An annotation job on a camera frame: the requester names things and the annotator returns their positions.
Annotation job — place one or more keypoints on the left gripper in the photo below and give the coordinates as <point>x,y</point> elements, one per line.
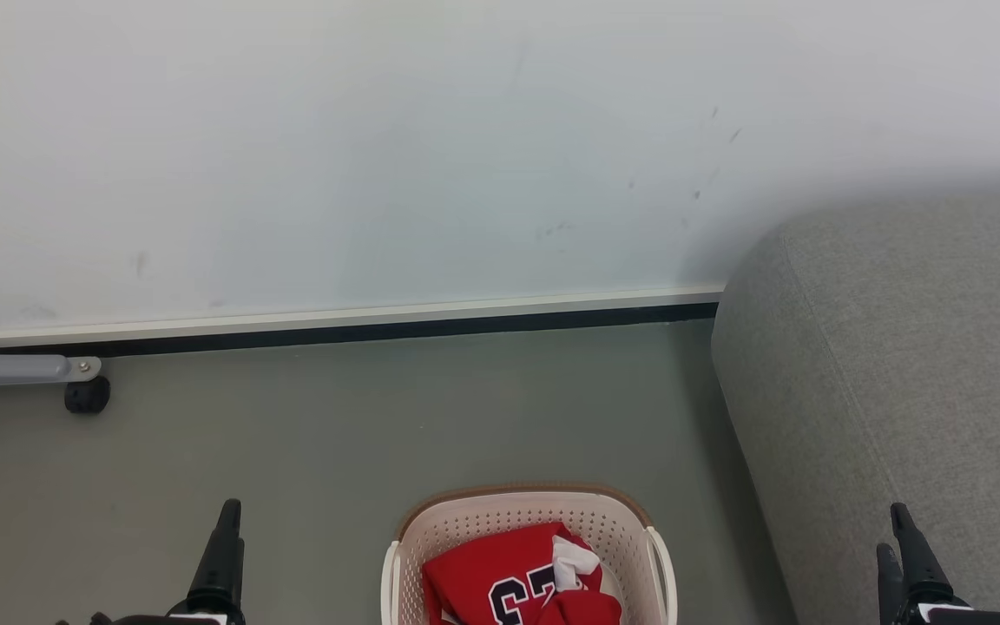
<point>161,620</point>

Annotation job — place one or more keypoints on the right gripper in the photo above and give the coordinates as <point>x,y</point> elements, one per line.
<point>960,616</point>

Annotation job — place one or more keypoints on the red jersey with white trim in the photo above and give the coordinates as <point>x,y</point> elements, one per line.
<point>483,569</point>

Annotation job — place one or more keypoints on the grey fabric sofa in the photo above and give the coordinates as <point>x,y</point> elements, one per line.
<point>917,365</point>

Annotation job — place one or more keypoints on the black caster wheel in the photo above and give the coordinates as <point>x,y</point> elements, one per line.
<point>87,397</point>

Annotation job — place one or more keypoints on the white and black baseboard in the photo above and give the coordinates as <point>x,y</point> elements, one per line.
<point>335,323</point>

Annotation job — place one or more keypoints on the cream perforated laundry basket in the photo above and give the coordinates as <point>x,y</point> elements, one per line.
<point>500,514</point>

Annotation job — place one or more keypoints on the grey metal stand leg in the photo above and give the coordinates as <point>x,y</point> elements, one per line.
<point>5,369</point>

